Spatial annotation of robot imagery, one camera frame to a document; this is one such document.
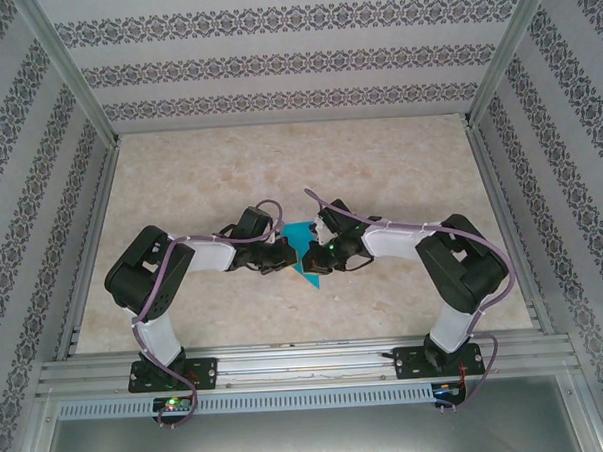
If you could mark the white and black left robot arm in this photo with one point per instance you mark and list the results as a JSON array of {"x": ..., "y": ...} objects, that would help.
[{"x": 158, "y": 337}]

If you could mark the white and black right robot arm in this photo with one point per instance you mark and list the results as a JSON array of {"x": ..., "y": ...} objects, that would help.
[{"x": 451, "y": 324}]

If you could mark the controller board with LEDs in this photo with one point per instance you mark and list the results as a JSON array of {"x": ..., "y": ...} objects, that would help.
[{"x": 446, "y": 391}]

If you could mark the grey metal panel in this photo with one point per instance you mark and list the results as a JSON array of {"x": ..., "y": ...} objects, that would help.
[{"x": 311, "y": 441}]

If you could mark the long aluminium mounting rail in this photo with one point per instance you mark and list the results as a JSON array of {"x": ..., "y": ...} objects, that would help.
[{"x": 307, "y": 366}]

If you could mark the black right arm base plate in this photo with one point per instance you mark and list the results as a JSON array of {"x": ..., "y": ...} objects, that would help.
[{"x": 407, "y": 364}]

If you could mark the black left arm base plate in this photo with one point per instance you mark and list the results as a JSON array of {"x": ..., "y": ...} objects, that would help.
[{"x": 205, "y": 373}]

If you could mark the aluminium table side rail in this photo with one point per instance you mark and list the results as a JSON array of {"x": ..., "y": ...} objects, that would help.
[
  {"x": 91, "y": 235},
  {"x": 498, "y": 192}
]

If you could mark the aluminium frame post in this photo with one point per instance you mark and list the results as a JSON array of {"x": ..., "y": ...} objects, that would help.
[
  {"x": 502, "y": 52},
  {"x": 72, "y": 71}
]

